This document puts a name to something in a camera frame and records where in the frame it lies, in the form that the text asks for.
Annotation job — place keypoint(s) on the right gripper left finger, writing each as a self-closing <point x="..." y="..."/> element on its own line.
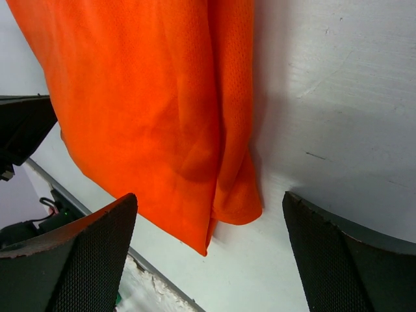
<point x="76" y="267"/>

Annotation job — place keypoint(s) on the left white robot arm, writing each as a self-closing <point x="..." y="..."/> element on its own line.
<point x="25" y="122"/>

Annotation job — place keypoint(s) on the green folded t shirt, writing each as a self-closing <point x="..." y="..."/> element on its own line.
<point x="118" y="299"/>

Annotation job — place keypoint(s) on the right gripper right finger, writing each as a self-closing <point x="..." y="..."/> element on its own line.
<point x="344" y="266"/>

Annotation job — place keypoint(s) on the orange t shirt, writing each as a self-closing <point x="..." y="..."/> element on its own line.
<point x="155" y="98"/>

